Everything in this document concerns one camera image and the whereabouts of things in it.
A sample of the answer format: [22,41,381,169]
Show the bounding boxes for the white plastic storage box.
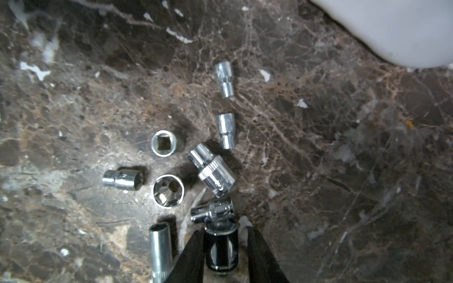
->
[314,1,453,68]

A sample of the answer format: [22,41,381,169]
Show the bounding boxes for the chrome socket lying left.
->
[101,169,144,191]

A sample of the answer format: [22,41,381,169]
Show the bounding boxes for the dark chrome socket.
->
[204,217,239,275]

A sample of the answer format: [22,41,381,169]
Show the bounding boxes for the long deep chrome socket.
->
[149,222,173,283]

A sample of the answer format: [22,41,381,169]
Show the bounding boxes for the large knurled chrome socket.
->
[188,143,237,198]

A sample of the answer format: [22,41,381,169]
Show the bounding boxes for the upright socket square hole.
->
[151,130,177,158]

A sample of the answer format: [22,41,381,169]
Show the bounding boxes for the upright socket hex hole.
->
[152,174,185,209]

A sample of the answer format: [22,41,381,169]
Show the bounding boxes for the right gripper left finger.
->
[165,229,205,283]

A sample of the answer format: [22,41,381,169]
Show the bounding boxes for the small chrome socket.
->
[214,61,235,98]
[217,113,236,149]

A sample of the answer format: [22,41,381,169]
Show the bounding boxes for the chrome socket beside gripper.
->
[191,197,234,224]

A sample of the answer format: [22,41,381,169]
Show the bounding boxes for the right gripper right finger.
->
[247,226,289,283]

